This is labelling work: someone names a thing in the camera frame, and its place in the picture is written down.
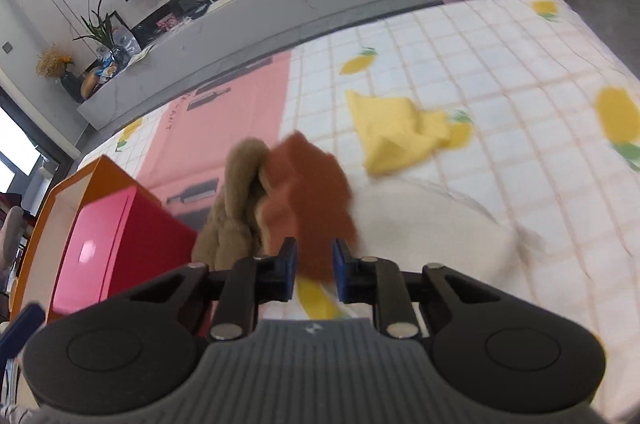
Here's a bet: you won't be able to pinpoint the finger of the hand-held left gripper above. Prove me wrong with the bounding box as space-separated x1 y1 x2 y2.
0 301 46 381

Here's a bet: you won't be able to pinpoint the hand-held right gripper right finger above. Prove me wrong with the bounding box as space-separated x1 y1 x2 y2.
332 238 501 339

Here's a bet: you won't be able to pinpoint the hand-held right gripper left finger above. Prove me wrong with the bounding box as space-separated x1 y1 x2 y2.
127 237 299 340

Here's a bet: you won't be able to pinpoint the rust orange cloth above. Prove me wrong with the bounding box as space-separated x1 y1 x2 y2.
260 130 360 282

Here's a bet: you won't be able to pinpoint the brown plush cloth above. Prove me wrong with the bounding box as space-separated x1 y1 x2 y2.
192 137 273 272

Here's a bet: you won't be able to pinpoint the orange storage box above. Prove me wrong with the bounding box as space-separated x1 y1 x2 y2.
9 154 166 330

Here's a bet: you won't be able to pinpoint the pink grey swivel chair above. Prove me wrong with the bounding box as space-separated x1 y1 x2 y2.
0 204 25 277

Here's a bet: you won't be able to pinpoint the cream white cloth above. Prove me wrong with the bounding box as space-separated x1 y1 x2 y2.
320 181 532 320

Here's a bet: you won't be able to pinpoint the red box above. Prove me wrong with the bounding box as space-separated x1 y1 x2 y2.
45 185 198 322

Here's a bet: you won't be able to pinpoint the yellow cloth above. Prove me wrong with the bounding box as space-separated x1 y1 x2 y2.
346 90 451 177

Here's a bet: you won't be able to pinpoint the pink printed mat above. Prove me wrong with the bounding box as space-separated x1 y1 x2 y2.
135 49 293 230

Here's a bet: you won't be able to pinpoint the brown round bread loaf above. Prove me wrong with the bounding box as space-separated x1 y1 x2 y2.
80 65 103 99

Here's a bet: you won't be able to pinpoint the dark vase with dried flowers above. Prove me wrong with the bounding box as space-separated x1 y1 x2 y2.
36 44 83 104

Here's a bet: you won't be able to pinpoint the yellow paper sheets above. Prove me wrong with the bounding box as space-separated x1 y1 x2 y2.
127 44 156 65

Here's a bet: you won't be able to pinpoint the pile of snack bags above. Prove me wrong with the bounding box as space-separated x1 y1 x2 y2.
95 57 121 80

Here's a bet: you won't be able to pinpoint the lemon print checkered tablecloth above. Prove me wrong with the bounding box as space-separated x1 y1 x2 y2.
75 0 640 424

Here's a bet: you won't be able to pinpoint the green plant in glass vase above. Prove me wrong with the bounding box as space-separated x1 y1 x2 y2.
72 0 143 60

